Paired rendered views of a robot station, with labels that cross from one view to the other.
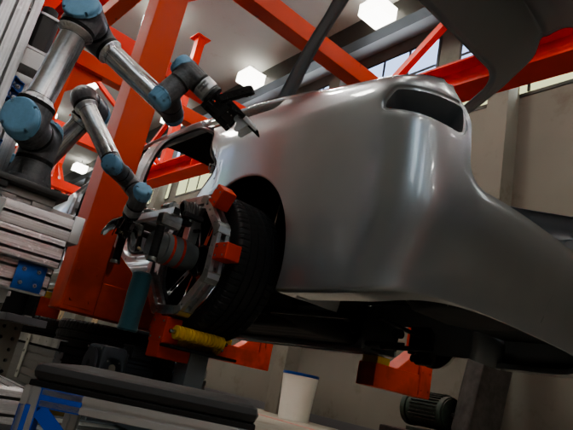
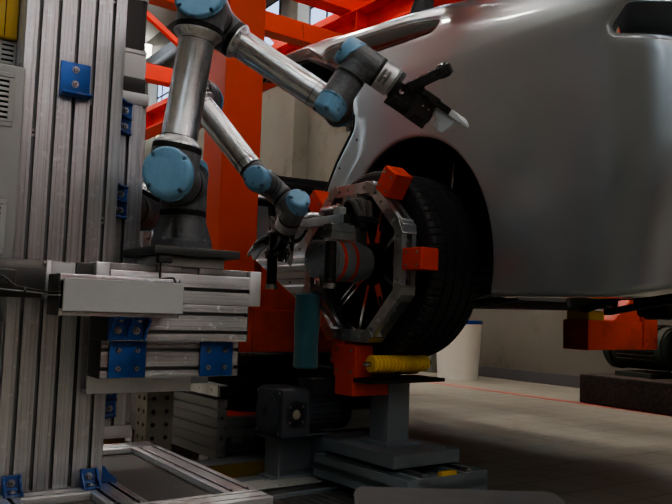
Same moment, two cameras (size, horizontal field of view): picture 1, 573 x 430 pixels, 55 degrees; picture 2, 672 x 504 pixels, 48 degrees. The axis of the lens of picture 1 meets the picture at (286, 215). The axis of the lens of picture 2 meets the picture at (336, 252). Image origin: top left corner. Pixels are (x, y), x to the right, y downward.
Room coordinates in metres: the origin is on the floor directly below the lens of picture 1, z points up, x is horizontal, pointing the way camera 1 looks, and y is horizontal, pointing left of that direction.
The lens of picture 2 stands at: (-0.16, 0.38, 0.67)
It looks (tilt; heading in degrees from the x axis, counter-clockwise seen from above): 5 degrees up; 2
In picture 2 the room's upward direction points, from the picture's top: 2 degrees clockwise
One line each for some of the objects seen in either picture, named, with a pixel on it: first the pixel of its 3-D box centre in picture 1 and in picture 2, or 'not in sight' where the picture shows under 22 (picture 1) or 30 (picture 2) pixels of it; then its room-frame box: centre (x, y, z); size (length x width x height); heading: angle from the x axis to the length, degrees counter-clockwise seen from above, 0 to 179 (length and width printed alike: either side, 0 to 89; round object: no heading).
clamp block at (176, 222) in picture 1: (169, 221); (339, 231); (2.17, 0.46, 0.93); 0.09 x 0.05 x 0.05; 129
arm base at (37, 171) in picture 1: (29, 173); (182, 230); (1.71, 0.84, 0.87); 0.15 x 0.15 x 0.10
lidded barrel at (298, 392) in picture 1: (297, 396); (458, 349); (8.18, -0.68, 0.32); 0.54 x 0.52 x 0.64; 126
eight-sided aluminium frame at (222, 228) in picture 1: (184, 255); (356, 262); (2.43, 0.41, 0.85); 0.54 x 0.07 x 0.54; 39
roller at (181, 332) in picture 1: (199, 338); (398, 363); (2.40, 0.25, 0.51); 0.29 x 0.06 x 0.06; 129
